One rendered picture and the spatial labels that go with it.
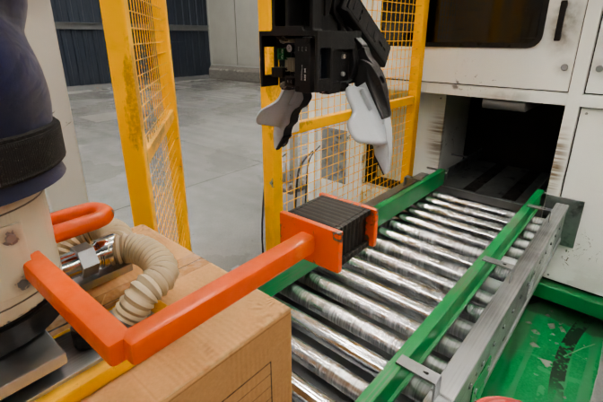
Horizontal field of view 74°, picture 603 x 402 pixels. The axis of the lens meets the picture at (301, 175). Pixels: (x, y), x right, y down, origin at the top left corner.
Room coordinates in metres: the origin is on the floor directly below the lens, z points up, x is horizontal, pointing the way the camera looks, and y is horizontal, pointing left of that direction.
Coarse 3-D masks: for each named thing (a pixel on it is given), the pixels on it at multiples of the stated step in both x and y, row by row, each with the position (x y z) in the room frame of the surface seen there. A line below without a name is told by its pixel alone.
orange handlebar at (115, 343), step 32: (64, 224) 0.42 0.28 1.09; (96, 224) 0.44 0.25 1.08; (32, 256) 0.35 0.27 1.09; (288, 256) 0.36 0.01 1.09; (64, 288) 0.30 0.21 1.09; (224, 288) 0.30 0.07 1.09; (256, 288) 0.32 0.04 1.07; (96, 320) 0.25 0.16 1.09; (160, 320) 0.25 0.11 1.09; (192, 320) 0.27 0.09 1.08; (128, 352) 0.23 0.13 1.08
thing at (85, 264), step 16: (96, 240) 0.47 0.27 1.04; (112, 240) 0.48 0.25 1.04; (64, 256) 0.44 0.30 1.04; (80, 256) 0.44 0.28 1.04; (96, 256) 0.45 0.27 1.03; (112, 256) 0.46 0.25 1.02; (64, 272) 0.42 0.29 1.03; (80, 272) 0.44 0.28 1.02; (96, 272) 0.45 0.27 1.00; (112, 272) 0.47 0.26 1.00; (48, 336) 0.34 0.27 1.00; (16, 352) 0.32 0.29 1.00; (32, 352) 0.32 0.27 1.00; (48, 352) 0.32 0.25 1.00; (64, 352) 0.32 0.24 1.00; (0, 368) 0.30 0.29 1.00; (16, 368) 0.30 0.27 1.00; (32, 368) 0.30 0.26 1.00; (48, 368) 0.31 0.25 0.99; (0, 384) 0.28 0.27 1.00; (16, 384) 0.28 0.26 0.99
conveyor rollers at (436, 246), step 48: (432, 192) 1.89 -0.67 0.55; (384, 240) 1.37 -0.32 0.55; (432, 240) 1.41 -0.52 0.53; (480, 240) 1.39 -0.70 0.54; (528, 240) 1.38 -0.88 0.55; (288, 288) 1.08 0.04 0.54; (336, 288) 1.07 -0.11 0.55; (384, 288) 1.07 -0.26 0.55; (432, 288) 1.07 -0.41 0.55; (480, 288) 1.11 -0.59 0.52; (336, 336) 0.85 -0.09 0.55; (384, 336) 0.85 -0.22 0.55; (336, 384) 0.72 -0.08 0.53
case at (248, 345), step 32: (192, 256) 0.59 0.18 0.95; (96, 288) 0.50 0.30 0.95; (192, 288) 0.50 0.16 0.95; (64, 320) 0.43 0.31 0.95; (224, 320) 0.43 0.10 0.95; (256, 320) 0.43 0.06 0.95; (288, 320) 0.45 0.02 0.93; (160, 352) 0.37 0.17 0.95; (192, 352) 0.37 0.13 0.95; (224, 352) 0.37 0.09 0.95; (256, 352) 0.40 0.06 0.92; (288, 352) 0.45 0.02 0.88; (128, 384) 0.33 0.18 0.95; (160, 384) 0.33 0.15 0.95; (192, 384) 0.33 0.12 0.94; (224, 384) 0.36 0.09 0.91; (256, 384) 0.40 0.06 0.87; (288, 384) 0.45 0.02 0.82
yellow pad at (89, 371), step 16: (160, 304) 0.43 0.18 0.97; (64, 336) 0.37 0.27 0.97; (80, 336) 0.35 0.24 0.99; (80, 352) 0.35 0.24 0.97; (96, 352) 0.35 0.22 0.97; (64, 368) 0.32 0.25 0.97; (80, 368) 0.32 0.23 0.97; (96, 368) 0.33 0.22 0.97; (112, 368) 0.33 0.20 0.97; (128, 368) 0.34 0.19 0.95; (32, 384) 0.30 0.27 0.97; (48, 384) 0.30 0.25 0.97; (64, 384) 0.31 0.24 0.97; (80, 384) 0.31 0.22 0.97; (96, 384) 0.32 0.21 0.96; (0, 400) 0.28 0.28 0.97; (16, 400) 0.28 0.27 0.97; (32, 400) 0.29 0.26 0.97; (48, 400) 0.29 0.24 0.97; (64, 400) 0.29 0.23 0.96; (80, 400) 0.30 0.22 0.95
